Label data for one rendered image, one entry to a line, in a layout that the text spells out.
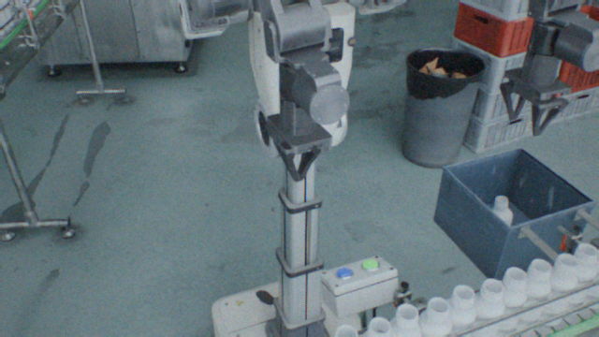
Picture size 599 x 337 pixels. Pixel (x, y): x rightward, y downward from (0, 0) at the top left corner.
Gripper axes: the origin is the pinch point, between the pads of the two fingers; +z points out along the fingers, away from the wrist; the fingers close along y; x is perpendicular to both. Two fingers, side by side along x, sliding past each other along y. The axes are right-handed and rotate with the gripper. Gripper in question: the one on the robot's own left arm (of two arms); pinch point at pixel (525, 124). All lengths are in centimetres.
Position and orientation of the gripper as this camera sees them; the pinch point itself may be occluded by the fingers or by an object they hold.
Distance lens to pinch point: 107.9
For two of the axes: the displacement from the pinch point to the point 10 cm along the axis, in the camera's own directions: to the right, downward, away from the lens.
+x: -9.3, 2.1, -3.0
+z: 0.1, 8.3, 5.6
